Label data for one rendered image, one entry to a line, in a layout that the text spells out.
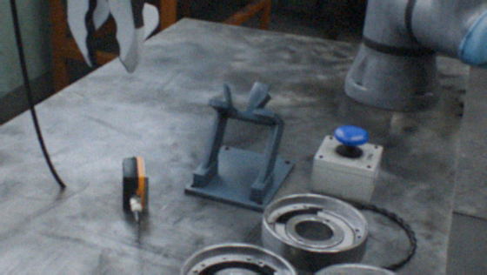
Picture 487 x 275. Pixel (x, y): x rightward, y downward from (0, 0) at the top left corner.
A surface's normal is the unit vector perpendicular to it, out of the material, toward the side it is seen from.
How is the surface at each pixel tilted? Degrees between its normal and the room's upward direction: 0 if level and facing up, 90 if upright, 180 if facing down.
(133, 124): 0
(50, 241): 0
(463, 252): 0
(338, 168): 90
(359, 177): 90
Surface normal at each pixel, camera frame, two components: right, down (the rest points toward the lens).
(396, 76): -0.19, 0.09
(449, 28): -0.89, 0.29
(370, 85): -0.68, -0.04
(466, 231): 0.04, -0.92
